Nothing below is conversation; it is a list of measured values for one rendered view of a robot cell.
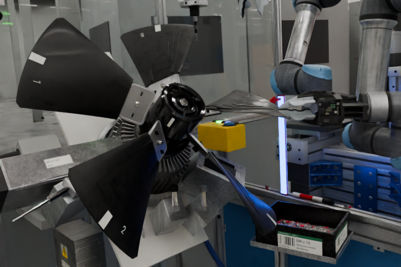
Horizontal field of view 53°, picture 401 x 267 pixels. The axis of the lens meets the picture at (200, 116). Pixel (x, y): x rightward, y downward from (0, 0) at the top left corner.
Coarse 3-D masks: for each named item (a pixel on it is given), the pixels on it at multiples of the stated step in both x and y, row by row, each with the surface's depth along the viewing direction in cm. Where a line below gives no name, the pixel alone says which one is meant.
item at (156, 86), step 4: (172, 76) 106; (176, 76) 106; (160, 80) 107; (164, 80) 107; (168, 80) 106; (172, 80) 106; (176, 80) 105; (152, 84) 107; (156, 84) 107; (160, 84) 107; (148, 88) 107; (152, 88) 107; (156, 88) 106; (160, 88) 106; (156, 92) 105; (156, 96) 104
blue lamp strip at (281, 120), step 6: (282, 102) 129; (282, 120) 130; (282, 126) 130; (282, 132) 130; (282, 138) 131; (282, 144) 131; (282, 150) 132; (282, 156) 132; (282, 162) 132; (282, 168) 133; (282, 174) 133; (282, 180) 133; (282, 186) 134; (282, 192) 134
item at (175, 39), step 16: (128, 32) 120; (160, 32) 119; (176, 32) 118; (192, 32) 118; (128, 48) 117; (144, 48) 115; (160, 48) 114; (176, 48) 113; (144, 64) 112; (160, 64) 110; (176, 64) 108; (144, 80) 109
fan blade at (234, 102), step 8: (232, 96) 123; (240, 96) 123; (256, 96) 124; (208, 104) 117; (216, 104) 114; (224, 104) 112; (232, 104) 113; (240, 104) 113; (248, 104) 114; (256, 104) 115; (264, 104) 117; (272, 104) 119; (224, 112) 105; (232, 112) 106; (240, 112) 107; (248, 112) 108; (256, 112) 109; (264, 112) 110; (272, 112) 112
